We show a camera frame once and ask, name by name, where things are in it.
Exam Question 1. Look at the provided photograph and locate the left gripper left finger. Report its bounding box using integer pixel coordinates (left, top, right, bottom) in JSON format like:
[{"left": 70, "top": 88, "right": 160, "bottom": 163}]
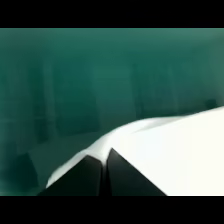
[{"left": 37, "top": 155, "right": 104, "bottom": 197}]

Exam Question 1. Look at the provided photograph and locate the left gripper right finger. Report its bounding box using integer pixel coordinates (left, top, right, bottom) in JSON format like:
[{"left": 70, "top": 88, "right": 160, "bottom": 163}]
[{"left": 106, "top": 147, "right": 167, "bottom": 197}]

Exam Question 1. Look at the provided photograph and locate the white garment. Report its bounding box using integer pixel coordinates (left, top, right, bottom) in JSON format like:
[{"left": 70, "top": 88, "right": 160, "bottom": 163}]
[{"left": 45, "top": 106, "right": 224, "bottom": 197}]

